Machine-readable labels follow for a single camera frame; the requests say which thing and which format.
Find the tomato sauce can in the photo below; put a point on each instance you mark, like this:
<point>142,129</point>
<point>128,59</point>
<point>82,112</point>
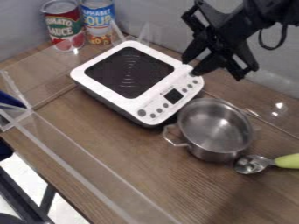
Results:
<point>62,14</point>

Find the black metal table frame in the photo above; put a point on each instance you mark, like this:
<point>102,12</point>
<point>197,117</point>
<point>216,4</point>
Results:
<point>30,212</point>

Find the clear acrylic barrier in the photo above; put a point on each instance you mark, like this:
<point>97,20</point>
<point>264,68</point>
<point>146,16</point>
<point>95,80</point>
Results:
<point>102,167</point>

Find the white and black stove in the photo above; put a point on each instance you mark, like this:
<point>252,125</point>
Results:
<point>141,82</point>

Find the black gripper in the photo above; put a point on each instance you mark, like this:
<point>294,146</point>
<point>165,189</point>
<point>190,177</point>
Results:
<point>222,33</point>

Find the silver metal pot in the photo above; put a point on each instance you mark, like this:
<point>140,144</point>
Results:
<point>213,129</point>

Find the alphabet soup can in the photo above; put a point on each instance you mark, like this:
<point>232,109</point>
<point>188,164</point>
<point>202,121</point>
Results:
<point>98,14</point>

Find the spoon with yellow handle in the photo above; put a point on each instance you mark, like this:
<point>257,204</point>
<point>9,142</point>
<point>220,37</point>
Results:
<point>252,164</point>

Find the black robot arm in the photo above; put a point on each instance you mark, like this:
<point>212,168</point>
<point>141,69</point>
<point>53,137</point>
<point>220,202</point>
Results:
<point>268,12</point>

